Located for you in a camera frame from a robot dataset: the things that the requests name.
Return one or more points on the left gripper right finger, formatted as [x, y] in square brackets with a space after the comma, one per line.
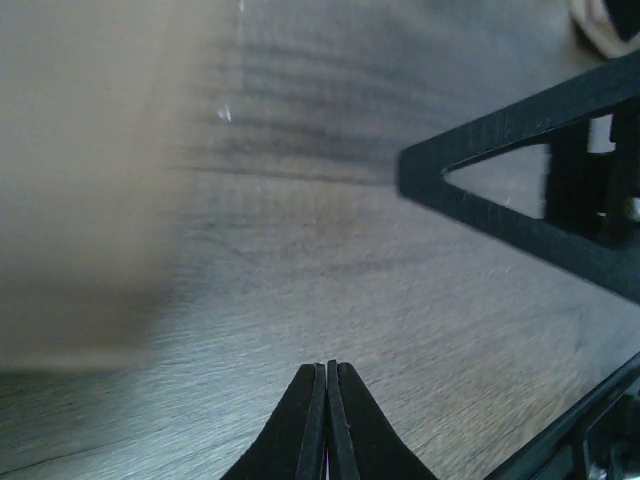
[361, 443]

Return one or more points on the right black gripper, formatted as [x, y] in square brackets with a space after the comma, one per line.
[590, 124]

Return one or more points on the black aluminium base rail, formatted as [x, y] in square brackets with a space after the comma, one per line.
[597, 438]

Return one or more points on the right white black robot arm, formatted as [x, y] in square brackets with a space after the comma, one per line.
[605, 25]

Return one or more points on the brown cardboard box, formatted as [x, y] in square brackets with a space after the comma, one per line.
[97, 103]

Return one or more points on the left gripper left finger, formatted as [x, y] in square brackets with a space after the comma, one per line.
[292, 443]

